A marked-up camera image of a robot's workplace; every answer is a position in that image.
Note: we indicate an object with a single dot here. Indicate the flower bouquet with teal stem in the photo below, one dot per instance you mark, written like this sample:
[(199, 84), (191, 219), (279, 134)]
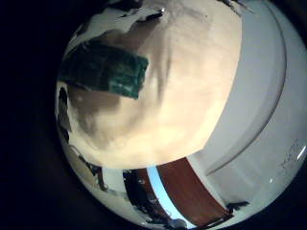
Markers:
[(105, 73)]

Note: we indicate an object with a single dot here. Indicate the narrow door window pane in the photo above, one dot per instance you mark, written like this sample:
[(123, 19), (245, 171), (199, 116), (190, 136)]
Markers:
[(160, 191)]

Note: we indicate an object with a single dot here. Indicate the white whiteboard wall panel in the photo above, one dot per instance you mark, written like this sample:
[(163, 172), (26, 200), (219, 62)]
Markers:
[(271, 96)]

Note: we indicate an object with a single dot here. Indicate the black wall fixture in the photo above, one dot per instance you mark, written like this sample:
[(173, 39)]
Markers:
[(238, 205)]

